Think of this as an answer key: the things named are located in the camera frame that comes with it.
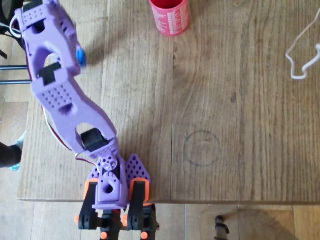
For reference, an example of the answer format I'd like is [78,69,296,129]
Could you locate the blue toy brick block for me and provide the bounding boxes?
[75,48,88,68]

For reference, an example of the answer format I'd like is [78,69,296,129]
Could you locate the red cup with white print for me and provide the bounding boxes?
[149,0,192,38]

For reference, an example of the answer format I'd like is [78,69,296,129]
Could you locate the teal patterned item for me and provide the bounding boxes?
[9,131,26,173]

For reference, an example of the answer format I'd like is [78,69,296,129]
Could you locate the dark fabric item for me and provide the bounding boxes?
[0,141,23,171]

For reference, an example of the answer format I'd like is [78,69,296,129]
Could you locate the black chair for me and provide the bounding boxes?
[0,0,33,86]

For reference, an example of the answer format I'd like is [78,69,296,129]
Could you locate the thin white cable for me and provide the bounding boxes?
[285,7,320,81]

